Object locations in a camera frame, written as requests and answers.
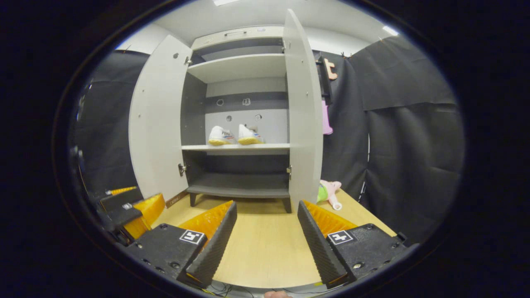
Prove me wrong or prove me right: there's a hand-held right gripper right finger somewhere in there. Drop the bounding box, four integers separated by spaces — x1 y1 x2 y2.
297 200 408 289

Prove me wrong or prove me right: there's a grey cabinet drawer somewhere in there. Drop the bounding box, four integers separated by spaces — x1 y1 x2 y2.
190 26 285 51

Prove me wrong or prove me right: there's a flat cardboard box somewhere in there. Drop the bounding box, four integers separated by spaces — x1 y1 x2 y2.
166 191 189 208

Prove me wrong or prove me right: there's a pink green plush toy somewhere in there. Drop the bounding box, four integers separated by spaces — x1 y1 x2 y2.
317 179 343 210

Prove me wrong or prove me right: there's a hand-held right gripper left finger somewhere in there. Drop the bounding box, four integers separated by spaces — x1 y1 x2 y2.
124 201 238 289

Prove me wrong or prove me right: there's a grey cabinet door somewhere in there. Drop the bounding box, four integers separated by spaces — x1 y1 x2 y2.
128 34 193 203
282 9 324 211

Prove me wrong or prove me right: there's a black backdrop cloth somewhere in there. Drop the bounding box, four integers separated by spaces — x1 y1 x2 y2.
313 35 465 245
77 50 150 195

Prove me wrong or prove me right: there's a white shoe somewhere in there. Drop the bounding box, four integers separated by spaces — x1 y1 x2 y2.
208 125 236 146
238 124 265 145

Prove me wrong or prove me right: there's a grey shoe cabinet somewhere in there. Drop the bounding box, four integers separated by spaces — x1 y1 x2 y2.
180 26 292 214

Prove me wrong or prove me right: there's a black door handle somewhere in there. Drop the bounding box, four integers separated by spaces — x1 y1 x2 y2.
317 56 333 104

